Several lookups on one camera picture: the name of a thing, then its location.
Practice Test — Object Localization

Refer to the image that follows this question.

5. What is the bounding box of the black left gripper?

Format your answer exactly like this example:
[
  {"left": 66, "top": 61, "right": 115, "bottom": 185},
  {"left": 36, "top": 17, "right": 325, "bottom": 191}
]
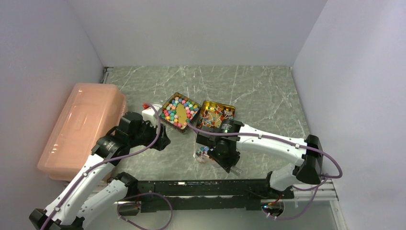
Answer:
[{"left": 128, "top": 117, "right": 170, "bottom": 151}]

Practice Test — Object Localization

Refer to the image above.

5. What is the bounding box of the clear plastic jar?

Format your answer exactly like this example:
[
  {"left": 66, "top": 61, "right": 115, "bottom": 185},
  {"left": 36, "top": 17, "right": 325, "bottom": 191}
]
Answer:
[{"left": 193, "top": 146, "right": 210, "bottom": 163}]

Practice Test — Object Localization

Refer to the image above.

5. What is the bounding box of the gold tin of star candies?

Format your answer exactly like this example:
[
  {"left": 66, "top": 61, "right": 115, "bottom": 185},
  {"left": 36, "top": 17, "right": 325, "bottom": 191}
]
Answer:
[{"left": 159, "top": 92, "right": 202, "bottom": 133}]

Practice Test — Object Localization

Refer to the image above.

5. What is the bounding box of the gold tin of lollipops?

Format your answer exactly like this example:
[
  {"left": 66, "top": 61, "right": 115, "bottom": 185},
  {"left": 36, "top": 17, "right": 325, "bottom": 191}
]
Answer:
[{"left": 196, "top": 101, "right": 236, "bottom": 128}]

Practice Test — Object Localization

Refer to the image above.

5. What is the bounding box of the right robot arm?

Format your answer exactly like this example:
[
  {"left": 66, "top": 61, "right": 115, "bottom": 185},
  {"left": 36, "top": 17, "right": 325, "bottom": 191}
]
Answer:
[{"left": 196, "top": 119, "right": 323, "bottom": 199}]

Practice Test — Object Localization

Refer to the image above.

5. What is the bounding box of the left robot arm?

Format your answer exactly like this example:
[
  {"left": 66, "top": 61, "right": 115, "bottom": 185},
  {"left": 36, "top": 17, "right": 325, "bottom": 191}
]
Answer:
[{"left": 29, "top": 112, "right": 170, "bottom": 230}]

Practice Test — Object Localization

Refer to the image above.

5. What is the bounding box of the pink plastic storage box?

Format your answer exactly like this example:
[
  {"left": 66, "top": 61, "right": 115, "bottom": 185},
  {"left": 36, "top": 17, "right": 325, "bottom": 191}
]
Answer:
[{"left": 37, "top": 83, "right": 128, "bottom": 181}]

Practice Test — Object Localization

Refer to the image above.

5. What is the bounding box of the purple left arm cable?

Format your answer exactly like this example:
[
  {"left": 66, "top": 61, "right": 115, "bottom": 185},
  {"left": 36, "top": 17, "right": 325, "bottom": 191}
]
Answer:
[{"left": 39, "top": 103, "right": 162, "bottom": 230}]

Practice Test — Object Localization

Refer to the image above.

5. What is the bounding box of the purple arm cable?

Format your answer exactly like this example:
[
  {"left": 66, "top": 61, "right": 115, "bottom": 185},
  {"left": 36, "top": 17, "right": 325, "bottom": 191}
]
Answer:
[
  {"left": 39, "top": 103, "right": 162, "bottom": 230},
  {"left": 187, "top": 122, "right": 343, "bottom": 180}
]

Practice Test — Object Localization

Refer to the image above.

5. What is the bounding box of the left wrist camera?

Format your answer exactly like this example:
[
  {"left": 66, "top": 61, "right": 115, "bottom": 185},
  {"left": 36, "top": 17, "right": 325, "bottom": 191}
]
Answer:
[{"left": 141, "top": 103, "right": 162, "bottom": 127}]

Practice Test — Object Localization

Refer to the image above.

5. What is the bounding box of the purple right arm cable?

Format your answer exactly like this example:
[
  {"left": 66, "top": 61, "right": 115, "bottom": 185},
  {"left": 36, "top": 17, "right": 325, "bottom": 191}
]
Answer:
[{"left": 187, "top": 122, "right": 343, "bottom": 180}]

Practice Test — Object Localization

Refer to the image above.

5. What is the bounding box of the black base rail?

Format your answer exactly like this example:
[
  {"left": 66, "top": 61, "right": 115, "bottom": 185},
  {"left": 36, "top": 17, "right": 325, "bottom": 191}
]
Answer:
[{"left": 127, "top": 179, "right": 294, "bottom": 213}]

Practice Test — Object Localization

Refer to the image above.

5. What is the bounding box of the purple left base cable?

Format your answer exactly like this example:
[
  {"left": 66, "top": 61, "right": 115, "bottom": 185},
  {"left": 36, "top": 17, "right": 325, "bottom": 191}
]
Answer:
[{"left": 116, "top": 192, "right": 174, "bottom": 230}]

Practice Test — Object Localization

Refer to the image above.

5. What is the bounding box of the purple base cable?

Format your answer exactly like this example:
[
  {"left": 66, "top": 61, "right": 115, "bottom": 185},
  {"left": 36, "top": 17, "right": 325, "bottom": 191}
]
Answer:
[
  {"left": 265, "top": 181, "right": 327, "bottom": 221},
  {"left": 116, "top": 192, "right": 174, "bottom": 230}
]

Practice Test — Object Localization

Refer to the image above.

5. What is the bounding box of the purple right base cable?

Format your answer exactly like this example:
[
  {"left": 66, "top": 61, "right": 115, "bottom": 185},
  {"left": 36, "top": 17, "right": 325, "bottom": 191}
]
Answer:
[{"left": 265, "top": 181, "right": 327, "bottom": 221}]

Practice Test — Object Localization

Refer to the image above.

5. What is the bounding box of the aluminium frame rail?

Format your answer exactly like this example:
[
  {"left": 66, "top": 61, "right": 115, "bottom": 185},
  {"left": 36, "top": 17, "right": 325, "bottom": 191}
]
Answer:
[{"left": 291, "top": 179, "right": 348, "bottom": 230}]

